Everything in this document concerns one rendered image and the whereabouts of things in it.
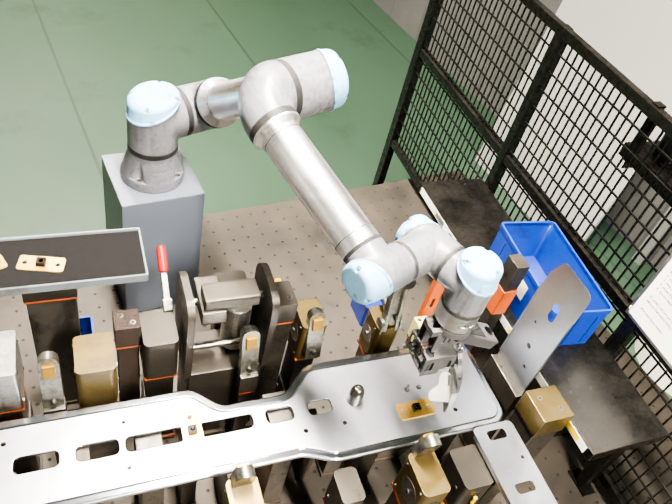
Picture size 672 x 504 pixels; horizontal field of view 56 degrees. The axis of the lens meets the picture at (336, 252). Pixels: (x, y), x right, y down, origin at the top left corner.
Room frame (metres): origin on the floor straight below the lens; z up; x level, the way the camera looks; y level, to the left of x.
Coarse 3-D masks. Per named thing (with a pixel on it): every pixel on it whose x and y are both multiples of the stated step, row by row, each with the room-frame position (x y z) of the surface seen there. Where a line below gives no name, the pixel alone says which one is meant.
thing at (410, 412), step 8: (416, 400) 0.82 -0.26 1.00; (424, 400) 0.83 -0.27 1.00; (400, 408) 0.79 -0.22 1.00; (408, 408) 0.79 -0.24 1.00; (416, 408) 0.79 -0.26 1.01; (424, 408) 0.81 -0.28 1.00; (432, 408) 0.81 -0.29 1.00; (400, 416) 0.77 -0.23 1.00; (408, 416) 0.78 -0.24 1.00; (416, 416) 0.78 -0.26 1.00
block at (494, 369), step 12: (492, 360) 1.00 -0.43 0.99; (492, 372) 0.98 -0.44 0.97; (504, 372) 0.97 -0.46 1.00; (492, 384) 0.97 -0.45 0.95; (504, 384) 0.94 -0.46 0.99; (504, 396) 0.93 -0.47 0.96; (516, 396) 0.91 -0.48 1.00; (504, 408) 0.91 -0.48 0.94; (504, 420) 0.92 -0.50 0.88; (468, 432) 0.96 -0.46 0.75; (492, 432) 0.92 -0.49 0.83; (468, 444) 0.94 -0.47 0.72
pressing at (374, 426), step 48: (336, 384) 0.81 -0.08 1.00; (384, 384) 0.84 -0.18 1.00; (432, 384) 0.88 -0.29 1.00; (480, 384) 0.91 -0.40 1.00; (0, 432) 0.50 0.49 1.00; (48, 432) 0.53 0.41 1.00; (96, 432) 0.55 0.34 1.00; (144, 432) 0.58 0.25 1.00; (240, 432) 0.63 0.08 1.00; (288, 432) 0.66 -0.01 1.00; (336, 432) 0.69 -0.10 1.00; (384, 432) 0.72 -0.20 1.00; (0, 480) 0.42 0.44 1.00; (48, 480) 0.45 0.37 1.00; (96, 480) 0.47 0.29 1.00; (144, 480) 0.49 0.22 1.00; (192, 480) 0.52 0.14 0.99
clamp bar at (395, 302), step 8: (400, 288) 0.98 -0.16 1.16; (408, 288) 0.95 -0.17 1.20; (392, 296) 0.96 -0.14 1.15; (400, 296) 0.98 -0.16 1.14; (392, 304) 0.96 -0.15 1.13; (400, 304) 0.97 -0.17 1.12; (384, 312) 0.96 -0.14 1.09; (392, 312) 0.97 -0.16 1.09; (400, 312) 0.97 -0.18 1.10; (384, 320) 0.95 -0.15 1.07
